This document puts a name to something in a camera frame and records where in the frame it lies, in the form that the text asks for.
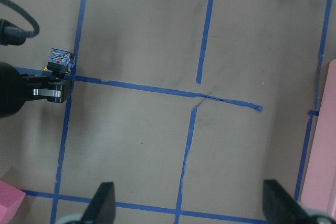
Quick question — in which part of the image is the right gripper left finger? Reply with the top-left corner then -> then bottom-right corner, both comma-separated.
81,182 -> 116,223

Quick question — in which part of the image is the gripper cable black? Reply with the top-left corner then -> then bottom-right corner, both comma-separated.
1,0 -> 40,46

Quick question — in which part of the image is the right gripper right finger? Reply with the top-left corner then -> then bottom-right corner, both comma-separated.
262,179 -> 315,224

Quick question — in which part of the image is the pink cube far side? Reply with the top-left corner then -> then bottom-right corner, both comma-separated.
1,180 -> 26,224

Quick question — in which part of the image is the pink plastic bin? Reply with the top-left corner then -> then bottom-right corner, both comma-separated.
300,60 -> 335,217

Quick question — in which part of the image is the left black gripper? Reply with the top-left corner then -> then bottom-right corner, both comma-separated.
1,62 -> 71,118

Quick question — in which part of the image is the yellow push button switch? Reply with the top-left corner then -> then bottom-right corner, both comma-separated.
44,48 -> 76,76

